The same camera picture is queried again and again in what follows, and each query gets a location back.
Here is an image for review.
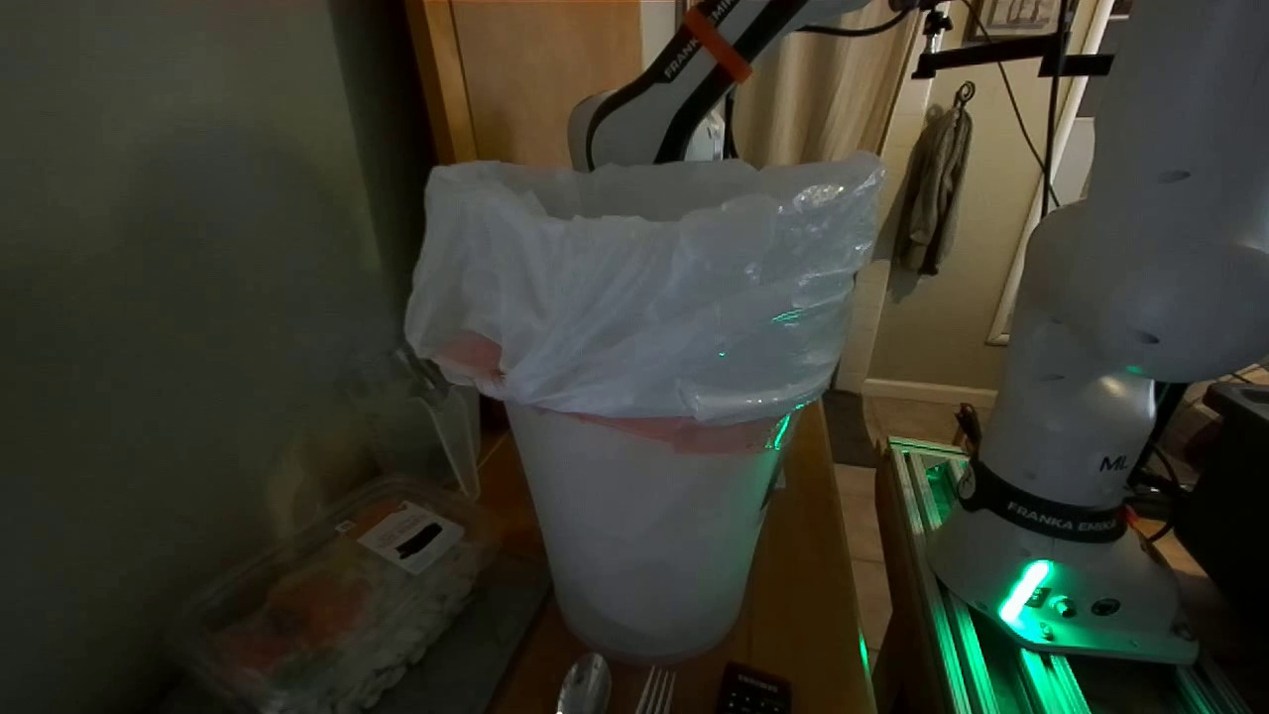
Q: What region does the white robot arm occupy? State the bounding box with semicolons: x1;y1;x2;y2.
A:
916;0;1269;662

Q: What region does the white plastic bucket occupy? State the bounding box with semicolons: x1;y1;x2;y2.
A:
508;403;798;662

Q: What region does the translucent white bin liner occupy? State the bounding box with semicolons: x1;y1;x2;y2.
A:
403;155;881;425

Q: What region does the large plywood board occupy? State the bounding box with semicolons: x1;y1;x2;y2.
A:
403;0;642;165

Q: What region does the hanging grey cloth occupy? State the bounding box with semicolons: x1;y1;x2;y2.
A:
894;77;975;277

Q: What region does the beige curtain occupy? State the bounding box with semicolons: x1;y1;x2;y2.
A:
694;0;916;161

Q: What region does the metal spoon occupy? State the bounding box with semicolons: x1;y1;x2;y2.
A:
556;650;610;714

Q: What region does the metal fork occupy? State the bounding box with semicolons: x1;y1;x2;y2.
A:
635;666;679;714

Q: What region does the small black device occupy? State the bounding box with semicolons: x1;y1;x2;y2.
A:
719;662;793;714

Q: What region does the clear plastic food container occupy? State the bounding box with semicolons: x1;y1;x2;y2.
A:
169;474;487;714

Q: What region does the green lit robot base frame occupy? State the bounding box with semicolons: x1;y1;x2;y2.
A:
877;437;1254;714

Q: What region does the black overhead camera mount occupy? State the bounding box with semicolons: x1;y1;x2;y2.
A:
916;0;1113;77

